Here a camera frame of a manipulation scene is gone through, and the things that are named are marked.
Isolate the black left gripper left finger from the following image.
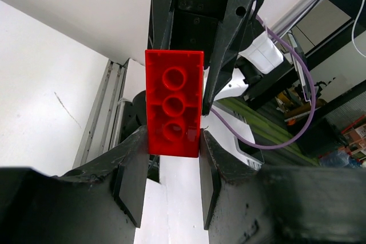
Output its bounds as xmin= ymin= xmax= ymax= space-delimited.
xmin=1 ymin=126 xmax=149 ymax=243

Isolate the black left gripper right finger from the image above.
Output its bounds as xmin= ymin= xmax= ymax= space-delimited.
xmin=199 ymin=130 xmax=365 ymax=243

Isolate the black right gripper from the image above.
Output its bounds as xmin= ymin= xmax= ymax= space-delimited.
xmin=148 ymin=0 xmax=254 ymax=115

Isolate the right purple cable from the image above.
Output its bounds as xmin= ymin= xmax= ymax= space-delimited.
xmin=213 ymin=12 xmax=317 ymax=150

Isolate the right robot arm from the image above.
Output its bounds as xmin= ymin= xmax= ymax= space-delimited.
xmin=149 ymin=0 xmax=254 ymax=115

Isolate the red rectangular lego brick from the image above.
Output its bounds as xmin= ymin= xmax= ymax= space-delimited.
xmin=145 ymin=50 xmax=204 ymax=158

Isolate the aluminium rail frame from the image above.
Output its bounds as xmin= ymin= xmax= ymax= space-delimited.
xmin=73 ymin=60 xmax=129 ymax=168

